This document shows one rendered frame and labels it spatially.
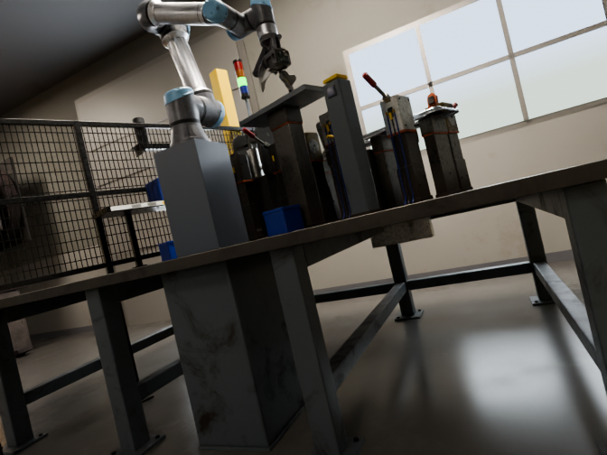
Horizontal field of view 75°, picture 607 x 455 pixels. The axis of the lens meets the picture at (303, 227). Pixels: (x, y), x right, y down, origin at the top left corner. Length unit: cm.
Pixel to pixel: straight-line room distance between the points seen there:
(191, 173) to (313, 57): 278
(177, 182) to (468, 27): 288
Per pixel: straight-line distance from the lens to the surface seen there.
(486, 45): 375
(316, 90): 143
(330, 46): 405
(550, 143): 364
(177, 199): 153
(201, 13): 163
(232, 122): 309
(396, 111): 140
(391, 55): 383
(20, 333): 601
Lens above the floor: 70
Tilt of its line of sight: level
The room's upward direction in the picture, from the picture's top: 13 degrees counter-clockwise
